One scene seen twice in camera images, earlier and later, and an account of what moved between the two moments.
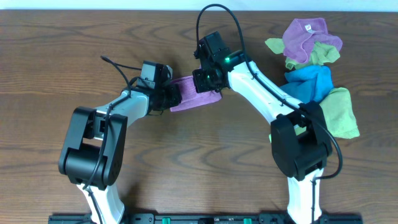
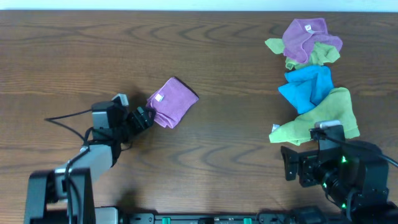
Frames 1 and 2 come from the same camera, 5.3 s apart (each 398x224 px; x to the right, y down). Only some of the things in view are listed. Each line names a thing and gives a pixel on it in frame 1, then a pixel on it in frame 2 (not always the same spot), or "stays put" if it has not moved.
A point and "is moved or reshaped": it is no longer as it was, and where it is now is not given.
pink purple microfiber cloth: [190, 97] is moved or reshaped
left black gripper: [176, 96] -> [143, 117]
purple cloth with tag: [302, 33] stays put
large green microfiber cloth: [339, 113] stays put
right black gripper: [200, 86] -> [307, 162]
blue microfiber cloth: [308, 84] stays put
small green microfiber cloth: [320, 54] stays put
